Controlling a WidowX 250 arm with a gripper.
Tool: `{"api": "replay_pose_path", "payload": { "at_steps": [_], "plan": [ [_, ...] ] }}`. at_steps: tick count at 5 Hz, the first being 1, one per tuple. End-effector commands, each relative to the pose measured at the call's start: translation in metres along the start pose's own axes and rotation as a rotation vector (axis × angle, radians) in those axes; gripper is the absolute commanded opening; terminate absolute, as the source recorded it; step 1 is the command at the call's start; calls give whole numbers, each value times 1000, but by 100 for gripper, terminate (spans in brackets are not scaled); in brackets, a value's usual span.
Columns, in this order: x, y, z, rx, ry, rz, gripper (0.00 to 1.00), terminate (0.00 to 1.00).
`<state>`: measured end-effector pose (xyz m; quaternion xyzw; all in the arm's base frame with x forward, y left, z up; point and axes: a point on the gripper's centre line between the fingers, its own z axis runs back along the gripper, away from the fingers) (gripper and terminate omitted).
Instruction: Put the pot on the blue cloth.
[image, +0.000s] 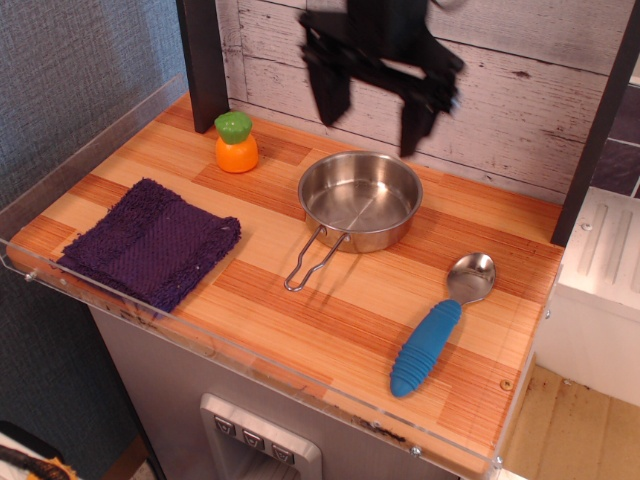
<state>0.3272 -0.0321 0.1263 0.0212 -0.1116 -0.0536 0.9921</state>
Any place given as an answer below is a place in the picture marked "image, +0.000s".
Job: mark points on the orange black object corner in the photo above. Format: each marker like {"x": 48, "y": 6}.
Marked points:
{"x": 37, "y": 468}

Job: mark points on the purple folded cloth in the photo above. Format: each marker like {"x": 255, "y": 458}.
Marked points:
{"x": 152, "y": 246}

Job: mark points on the dark right post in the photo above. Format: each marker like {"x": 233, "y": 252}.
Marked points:
{"x": 609, "y": 104}

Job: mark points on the blue handled metal spoon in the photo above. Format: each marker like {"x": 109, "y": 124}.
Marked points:
{"x": 470, "y": 279}

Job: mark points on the white toy sink unit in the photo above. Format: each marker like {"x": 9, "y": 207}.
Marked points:
{"x": 589, "y": 332}

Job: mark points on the silver toy fridge cabinet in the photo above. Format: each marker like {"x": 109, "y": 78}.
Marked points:
{"x": 166, "y": 384}

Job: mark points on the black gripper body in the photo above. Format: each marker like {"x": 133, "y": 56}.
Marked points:
{"x": 386, "y": 44}

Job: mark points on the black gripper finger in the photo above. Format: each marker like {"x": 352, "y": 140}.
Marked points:
{"x": 418, "y": 115}
{"x": 330, "y": 85}

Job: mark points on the stainless steel pan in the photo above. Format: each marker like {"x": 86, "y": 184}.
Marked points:
{"x": 356, "y": 202}

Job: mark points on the dark left post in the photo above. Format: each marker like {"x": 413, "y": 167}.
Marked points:
{"x": 203, "y": 55}

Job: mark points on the clear acrylic guard rail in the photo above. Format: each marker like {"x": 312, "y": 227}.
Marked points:
{"x": 23, "y": 211}

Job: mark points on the silver dispenser panel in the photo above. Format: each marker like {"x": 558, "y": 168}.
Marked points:
{"x": 255, "y": 442}

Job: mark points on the orange toy carrot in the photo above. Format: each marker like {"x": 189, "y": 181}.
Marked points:
{"x": 236, "y": 148}

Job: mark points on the dark post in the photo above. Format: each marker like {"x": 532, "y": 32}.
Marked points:
{"x": 609, "y": 104}
{"x": 203, "y": 55}

